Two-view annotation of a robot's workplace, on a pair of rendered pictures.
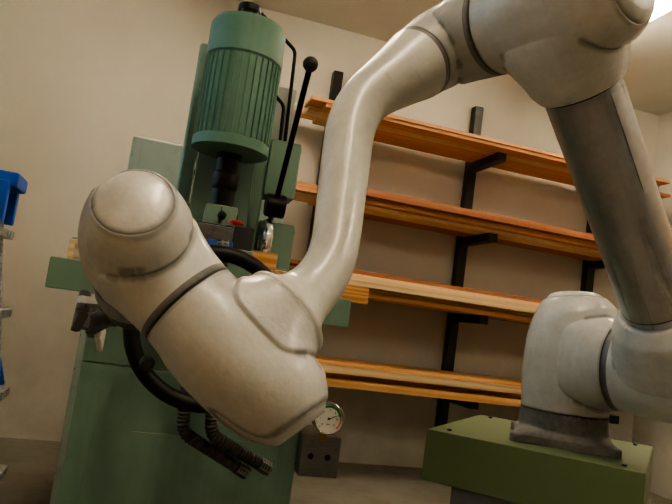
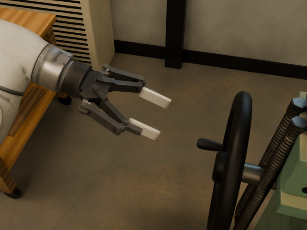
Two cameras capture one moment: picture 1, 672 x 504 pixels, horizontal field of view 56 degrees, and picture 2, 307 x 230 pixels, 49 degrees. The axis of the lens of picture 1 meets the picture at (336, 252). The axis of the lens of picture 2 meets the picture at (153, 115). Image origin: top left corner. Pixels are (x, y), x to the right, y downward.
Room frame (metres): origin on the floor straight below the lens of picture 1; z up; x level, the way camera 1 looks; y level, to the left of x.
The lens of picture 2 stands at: (1.16, -0.16, 1.35)
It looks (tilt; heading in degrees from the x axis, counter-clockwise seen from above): 49 degrees down; 119
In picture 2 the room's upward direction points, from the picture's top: straight up
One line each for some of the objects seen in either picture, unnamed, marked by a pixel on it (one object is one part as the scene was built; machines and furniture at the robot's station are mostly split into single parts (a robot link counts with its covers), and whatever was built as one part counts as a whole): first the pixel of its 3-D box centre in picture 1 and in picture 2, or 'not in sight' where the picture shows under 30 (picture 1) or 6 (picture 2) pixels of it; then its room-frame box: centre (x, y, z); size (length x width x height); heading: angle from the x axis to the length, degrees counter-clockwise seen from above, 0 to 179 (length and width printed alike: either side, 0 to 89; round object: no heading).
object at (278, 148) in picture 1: (281, 172); not in sight; (1.69, 0.18, 1.23); 0.09 x 0.08 x 0.15; 13
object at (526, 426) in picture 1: (562, 425); not in sight; (1.21, -0.46, 0.72); 0.22 x 0.18 x 0.06; 163
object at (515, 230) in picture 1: (480, 283); not in sight; (3.94, -0.91, 1.20); 2.71 x 0.56 x 2.40; 106
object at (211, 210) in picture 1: (218, 227); not in sight; (1.46, 0.28, 1.03); 0.14 x 0.07 x 0.09; 13
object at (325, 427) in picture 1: (326, 421); not in sight; (1.30, -0.03, 0.65); 0.06 x 0.04 x 0.08; 103
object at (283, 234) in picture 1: (273, 246); not in sight; (1.66, 0.16, 1.02); 0.09 x 0.07 x 0.12; 103
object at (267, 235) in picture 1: (264, 243); not in sight; (1.60, 0.18, 1.02); 0.12 x 0.03 x 0.12; 13
